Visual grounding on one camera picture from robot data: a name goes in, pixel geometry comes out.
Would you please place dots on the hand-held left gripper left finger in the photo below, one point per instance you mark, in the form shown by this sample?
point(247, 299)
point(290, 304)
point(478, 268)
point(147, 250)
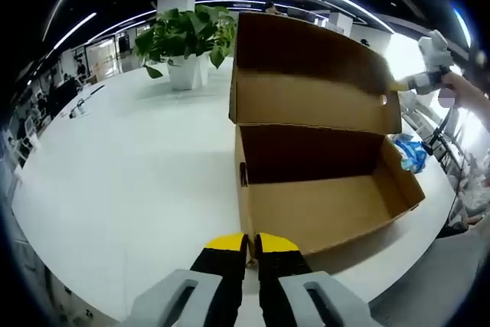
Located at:
point(226, 277)

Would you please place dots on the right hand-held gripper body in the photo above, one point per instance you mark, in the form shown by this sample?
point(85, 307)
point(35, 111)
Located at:
point(434, 55)

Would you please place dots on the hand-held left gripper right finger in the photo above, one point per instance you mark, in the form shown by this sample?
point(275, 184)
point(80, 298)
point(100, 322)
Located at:
point(279, 285)

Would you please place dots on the blue plastic tissue pack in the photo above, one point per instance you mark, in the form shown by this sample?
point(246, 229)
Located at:
point(411, 152)

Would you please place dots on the brown cardboard shoe box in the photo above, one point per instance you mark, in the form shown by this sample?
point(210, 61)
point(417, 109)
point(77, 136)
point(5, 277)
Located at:
point(314, 204)

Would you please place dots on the black tripod stand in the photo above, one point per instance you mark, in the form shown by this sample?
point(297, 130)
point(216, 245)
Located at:
point(430, 146)

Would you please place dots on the small white black device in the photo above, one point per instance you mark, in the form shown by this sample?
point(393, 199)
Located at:
point(79, 109)

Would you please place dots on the green plant in white pot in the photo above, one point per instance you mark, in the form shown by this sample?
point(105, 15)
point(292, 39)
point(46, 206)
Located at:
point(183, 36)

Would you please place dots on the dark pen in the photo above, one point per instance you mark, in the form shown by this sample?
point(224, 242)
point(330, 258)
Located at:
point(97, 89)

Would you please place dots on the short ceiling light strip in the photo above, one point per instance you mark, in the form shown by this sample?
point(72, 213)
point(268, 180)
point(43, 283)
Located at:
point(74, 30)

